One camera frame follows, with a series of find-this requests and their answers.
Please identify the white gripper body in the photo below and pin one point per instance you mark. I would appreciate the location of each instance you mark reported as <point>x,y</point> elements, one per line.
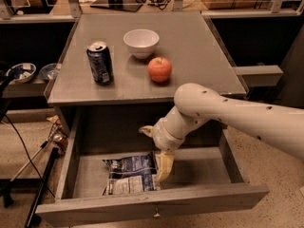
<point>163,136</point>

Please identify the blue chip bag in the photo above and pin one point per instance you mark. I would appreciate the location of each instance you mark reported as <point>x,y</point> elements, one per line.
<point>133,174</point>

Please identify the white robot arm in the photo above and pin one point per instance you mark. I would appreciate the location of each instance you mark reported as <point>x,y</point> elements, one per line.
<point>194,105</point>

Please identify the open grey drawer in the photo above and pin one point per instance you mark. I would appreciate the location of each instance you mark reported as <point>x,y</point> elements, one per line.
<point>206,176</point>

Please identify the small metal drawer knob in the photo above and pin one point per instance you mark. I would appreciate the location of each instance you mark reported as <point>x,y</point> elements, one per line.
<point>157,213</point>

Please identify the red apple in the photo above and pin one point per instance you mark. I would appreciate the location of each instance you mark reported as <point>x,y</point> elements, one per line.
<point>159,69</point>

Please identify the grey wooden cabinet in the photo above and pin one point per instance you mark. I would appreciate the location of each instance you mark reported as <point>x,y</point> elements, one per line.
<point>186,40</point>

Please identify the dark blue soda can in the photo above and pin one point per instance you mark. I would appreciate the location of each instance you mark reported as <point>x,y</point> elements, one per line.
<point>100,62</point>

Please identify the grey side shelf block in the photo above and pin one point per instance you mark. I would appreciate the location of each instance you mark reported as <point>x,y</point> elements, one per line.
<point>254,76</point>

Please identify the blue bowl on shelf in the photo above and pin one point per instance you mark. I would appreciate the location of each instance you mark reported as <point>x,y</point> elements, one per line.
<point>49,72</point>

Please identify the left low shelf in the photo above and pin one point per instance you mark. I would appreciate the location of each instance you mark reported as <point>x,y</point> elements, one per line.
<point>33,88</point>

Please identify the black monitor stand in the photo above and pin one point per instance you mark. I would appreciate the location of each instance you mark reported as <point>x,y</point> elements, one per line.
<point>122,5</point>

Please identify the black tripod stand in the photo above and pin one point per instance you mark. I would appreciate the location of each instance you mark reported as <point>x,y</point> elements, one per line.
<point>38,186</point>

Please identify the white bowl with items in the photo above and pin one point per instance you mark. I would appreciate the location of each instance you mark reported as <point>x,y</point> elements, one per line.
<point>22,73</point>

